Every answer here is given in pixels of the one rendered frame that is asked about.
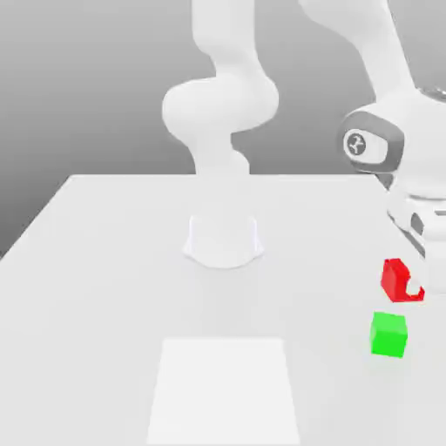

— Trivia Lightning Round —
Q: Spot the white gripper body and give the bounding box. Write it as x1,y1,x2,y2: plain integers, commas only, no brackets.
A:
387,204,446,296

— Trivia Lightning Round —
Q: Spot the small red cube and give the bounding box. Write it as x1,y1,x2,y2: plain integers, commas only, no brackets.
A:
380,258,426,304

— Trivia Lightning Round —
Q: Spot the small green cube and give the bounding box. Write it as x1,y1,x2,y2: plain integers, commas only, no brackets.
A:
369,311,409,359

